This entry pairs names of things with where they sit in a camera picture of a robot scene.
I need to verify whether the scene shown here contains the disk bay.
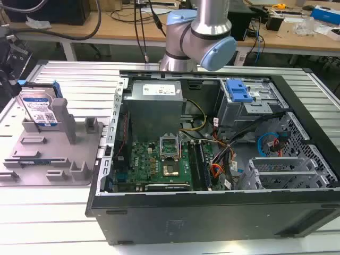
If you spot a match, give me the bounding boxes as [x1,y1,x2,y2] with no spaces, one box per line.
[240,156,333,190]

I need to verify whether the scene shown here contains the hard disk in blue carrier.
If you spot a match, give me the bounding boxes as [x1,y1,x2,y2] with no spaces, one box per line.
[16,79,61,128]

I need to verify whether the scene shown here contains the socket cover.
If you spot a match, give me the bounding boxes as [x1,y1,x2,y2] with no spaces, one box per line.
[158,135,179,158]

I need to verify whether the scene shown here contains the grey power supply unit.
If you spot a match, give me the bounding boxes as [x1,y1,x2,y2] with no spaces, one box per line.
[122,80,186,137]

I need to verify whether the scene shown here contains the green motherboard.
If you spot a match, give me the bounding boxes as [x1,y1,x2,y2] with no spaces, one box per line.
[113,139,229,192]

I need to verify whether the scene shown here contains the black RAM slot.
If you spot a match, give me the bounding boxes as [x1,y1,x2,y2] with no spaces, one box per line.
[190,143,206,191]
[198,142,213,191]

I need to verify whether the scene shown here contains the blue drive latch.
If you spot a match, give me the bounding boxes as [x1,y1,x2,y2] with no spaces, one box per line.
[225,78,254,104]

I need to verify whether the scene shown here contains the silver drive cage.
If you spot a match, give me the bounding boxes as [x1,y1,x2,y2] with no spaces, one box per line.
[215,77,289,139]

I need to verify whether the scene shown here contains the black open PC case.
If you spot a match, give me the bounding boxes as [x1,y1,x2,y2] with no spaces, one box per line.
[84,67,340,247]

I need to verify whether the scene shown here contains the wooden desk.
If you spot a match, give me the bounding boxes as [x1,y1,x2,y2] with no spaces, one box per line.
[5,0,340,57]

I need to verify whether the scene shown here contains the grey part rack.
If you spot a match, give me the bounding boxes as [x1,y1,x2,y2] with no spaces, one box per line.
[0,97,105,187]

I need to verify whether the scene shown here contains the black box on desk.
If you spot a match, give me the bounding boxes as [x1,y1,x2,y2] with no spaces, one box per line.
[265,14,284,31]

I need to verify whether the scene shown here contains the black equipment beside rack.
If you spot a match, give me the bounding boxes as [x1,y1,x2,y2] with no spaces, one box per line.
[0,26,34,103]

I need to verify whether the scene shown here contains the blue cardboard box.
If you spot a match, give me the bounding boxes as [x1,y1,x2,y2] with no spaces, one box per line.
[311,5,340,26]

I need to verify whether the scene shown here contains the yellow black wire bundle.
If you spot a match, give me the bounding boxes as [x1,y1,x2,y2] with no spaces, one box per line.
[179,98,208,132]

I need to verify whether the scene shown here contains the red wire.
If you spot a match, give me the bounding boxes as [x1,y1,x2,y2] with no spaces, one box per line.
[116,111,129,157]

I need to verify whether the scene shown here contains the multicolour connector wires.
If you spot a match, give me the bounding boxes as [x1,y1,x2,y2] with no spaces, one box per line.
[210,163,225,179]

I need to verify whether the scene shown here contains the black cable bundle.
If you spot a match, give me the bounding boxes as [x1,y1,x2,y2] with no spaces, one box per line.
[212,110,289,186]

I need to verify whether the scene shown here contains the blue wire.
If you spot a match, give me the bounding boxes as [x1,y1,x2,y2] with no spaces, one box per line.
[258,131,283,159]

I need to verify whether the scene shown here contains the thin black hanging cable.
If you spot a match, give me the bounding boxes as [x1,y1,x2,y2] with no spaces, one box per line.
[132,0,168,64]

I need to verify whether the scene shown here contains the blue hanging cable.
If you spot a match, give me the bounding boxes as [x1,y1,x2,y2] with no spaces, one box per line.
[254,22,264,64]

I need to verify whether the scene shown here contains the thick grey cable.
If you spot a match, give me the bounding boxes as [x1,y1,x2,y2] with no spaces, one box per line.
[0,0,103,41]

